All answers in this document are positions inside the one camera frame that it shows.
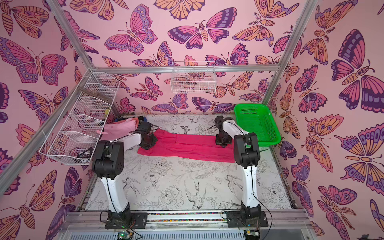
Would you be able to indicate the green circuit board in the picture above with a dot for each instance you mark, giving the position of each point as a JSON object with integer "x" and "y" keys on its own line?
{"x": 124, "y": 236}
{"x": 252, "y": 235}

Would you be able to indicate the left green circuit board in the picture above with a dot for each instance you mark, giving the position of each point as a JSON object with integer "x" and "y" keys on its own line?
{"x": 124, "y": 236}

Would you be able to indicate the small white wire basket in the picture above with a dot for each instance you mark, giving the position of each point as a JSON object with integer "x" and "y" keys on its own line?
{"x": 193, "y": 77}

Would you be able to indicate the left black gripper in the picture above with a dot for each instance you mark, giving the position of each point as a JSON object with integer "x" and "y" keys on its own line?
{"x": 155, "y": 140}

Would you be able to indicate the long white wire basket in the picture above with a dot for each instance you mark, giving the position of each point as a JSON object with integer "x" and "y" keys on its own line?
{"x": 86, "y": 112}

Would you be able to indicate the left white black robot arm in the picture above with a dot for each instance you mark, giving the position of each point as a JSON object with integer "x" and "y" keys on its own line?
{"x": 108, "y": 164}

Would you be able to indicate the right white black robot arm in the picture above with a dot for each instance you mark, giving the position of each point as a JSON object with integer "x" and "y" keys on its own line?
{"x": 247, "y": 155}

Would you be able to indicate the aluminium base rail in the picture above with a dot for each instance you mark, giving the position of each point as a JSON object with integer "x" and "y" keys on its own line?
{"x": 290, "y": 224}

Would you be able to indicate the magenta t-shirt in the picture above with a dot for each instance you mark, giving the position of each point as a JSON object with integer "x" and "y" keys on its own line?
{"x": 194, "y": 147}

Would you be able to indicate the folded light pink t-shirt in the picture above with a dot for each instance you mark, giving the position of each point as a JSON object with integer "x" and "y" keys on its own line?
{"x": 117, "y": 130}

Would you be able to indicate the right green circuit board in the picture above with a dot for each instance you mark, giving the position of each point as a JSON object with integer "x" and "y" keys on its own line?
{"x": 252, "y": 235}

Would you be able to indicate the green plastic basket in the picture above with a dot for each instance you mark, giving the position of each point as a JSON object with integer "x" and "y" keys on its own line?
{"x": 258, "y": 119}

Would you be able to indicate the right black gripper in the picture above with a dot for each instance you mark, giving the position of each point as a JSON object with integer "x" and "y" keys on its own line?
{"x": 222, "y": 141}

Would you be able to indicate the black triangle object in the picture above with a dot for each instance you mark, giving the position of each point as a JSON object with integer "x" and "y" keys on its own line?
{"x": 86, "y": 154}

